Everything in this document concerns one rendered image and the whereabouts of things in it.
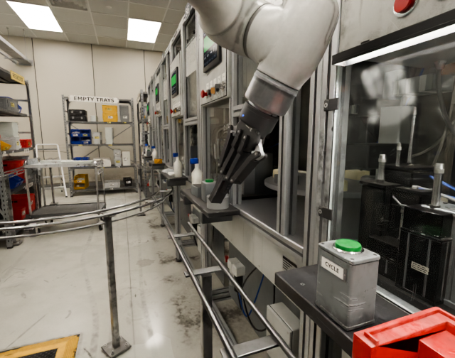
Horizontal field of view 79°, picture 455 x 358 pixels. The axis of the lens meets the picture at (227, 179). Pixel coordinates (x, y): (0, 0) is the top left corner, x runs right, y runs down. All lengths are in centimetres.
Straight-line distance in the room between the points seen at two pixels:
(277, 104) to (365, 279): 32
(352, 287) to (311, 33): 40
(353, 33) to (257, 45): 20
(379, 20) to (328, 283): 46
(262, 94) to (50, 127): 712
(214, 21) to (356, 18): 27
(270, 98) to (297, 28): 12
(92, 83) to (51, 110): 108
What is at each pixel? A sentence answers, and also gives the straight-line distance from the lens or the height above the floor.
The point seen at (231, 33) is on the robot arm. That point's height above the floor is 140.
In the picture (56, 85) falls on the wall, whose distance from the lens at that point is 756.
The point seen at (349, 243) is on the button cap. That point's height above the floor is 104.
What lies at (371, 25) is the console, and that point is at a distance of 63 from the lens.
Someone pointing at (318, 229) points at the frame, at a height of 98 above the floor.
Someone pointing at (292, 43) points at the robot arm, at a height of 136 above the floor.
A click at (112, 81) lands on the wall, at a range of 748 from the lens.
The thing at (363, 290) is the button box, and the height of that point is 97.
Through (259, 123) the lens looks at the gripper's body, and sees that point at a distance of 54.
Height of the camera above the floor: 121
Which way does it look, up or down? 9 degrees down
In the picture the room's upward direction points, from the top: straight up
